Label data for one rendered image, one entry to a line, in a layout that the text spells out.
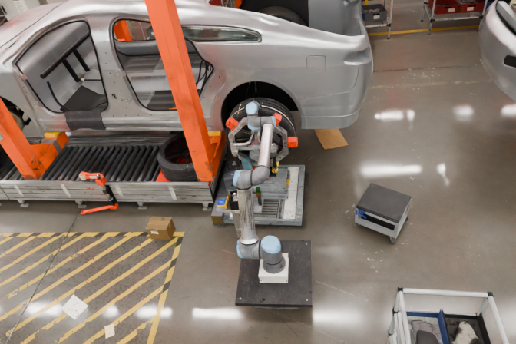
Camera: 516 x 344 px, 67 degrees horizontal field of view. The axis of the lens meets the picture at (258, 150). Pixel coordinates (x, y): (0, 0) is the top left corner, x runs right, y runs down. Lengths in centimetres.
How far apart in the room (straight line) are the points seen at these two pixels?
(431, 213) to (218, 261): 214
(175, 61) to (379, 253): 245
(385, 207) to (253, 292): 140
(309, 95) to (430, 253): 180
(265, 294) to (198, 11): 247
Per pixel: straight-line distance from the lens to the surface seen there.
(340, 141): 495
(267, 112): 351
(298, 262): 340
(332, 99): 373
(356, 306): 356
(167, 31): 304
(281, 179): 416
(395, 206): 379
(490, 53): 475
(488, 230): 427
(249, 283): 334
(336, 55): 351
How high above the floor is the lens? 312
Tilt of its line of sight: 40 degrees down
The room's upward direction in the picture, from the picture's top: 9 degrees counter-clockwise
